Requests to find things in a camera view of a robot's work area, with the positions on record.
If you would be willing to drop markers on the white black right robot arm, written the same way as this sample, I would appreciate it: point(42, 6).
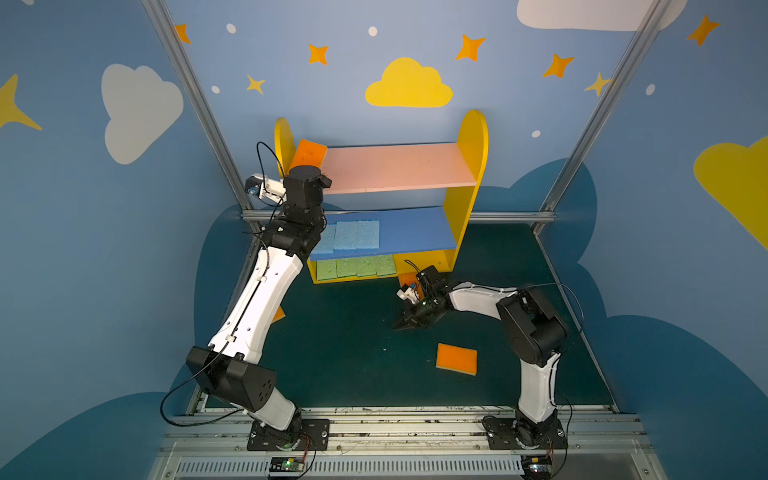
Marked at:
point(534, 329)

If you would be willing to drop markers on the aluminium frame post left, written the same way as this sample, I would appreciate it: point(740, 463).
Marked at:
point(161, 19)

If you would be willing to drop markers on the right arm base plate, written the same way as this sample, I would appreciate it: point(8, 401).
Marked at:
point(519, 432)

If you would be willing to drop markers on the aluminium frame post right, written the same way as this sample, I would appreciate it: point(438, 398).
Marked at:
point(647, 31)

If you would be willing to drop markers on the right green circuit board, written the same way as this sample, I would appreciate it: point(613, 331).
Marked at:
point(536, 468)

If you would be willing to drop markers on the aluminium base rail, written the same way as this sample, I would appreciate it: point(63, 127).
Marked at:
point(424, 442)

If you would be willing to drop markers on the aluminium frame post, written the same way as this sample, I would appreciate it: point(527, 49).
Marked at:
point(647, 31)
point(161, 19)

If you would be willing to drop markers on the green circuit board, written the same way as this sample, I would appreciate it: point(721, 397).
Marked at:
point(286, 466)
point(536, 468)

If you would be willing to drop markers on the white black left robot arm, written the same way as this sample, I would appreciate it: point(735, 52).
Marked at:
point(228, 368)

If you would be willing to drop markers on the orange sponge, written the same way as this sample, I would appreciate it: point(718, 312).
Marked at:
point(410, 280)
point(309, 153)
point(279, 315)
point(457, 359)

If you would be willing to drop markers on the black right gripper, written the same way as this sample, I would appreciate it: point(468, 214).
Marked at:
point(424, 306)

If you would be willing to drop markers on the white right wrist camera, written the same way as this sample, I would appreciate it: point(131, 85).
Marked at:
point(409, 293)

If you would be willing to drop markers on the blue sponge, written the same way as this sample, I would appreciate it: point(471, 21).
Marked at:
point(326, 244)
point(368, 235)
point(346, 234)

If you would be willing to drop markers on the aluminium frame crossbar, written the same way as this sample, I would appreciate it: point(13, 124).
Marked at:
point(474, 217)

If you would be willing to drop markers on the left green circuit board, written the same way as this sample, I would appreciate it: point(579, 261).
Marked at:
point(286, 466)

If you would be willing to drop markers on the green sponge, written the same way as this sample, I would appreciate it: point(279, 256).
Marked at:
point(347, 267)
point(326, 270)
point(366, 266)
point(385, 266)

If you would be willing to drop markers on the yellow wooden shelf unit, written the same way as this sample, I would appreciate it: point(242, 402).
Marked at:
point(447, 175)

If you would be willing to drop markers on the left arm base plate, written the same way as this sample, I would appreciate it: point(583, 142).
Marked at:
point(301, 433)

